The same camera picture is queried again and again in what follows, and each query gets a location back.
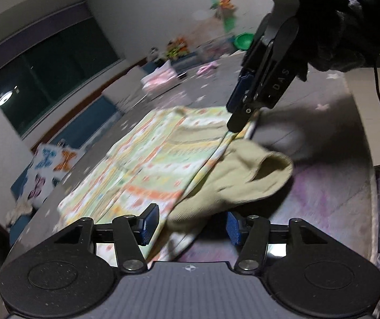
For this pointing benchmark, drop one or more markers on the cream cloth on sofa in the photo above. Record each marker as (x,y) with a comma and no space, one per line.
(22,208)

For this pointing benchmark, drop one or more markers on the right gloved hand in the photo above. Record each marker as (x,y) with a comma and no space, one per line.
(340,35)

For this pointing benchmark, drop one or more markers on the dark window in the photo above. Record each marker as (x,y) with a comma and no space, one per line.
(46,61)

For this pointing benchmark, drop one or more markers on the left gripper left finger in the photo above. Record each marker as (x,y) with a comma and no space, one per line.
(130,232)

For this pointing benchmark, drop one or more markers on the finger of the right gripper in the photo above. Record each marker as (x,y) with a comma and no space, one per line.
(243,86)
(241,111)

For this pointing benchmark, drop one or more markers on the colourful patterned child garment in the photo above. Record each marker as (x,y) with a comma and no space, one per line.
(186,162)

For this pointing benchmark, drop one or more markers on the butterfly print pillow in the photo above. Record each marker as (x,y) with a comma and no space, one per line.
(51,163)

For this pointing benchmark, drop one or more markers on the grey plain pillow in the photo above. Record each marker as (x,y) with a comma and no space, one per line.
(126,93)

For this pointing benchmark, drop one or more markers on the orange fox plush toy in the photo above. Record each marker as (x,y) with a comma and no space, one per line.
(183,47)

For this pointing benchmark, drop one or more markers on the panda plush toy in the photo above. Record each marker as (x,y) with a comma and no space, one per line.
(153,55)

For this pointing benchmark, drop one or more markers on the pink scrunchie headband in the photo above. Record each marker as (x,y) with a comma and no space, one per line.
(207,68)

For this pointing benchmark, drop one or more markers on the pink tissue box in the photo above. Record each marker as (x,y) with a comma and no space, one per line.
(161,78)

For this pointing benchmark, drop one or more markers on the colourful paper pinwheel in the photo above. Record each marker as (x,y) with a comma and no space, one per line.
(224,10)

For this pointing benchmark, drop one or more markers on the clear plastic toy box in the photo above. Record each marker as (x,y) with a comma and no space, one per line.
(214,49)

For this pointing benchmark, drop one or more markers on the green plastic bowl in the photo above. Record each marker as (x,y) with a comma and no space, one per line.
(243,41)

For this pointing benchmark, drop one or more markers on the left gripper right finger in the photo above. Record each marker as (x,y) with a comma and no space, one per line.
(251,235)

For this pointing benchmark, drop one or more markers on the yellow bear plush toy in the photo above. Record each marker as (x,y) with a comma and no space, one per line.
(173,50)

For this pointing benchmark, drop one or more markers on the blue sofa bench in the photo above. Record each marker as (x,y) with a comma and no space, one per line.
(87,128)

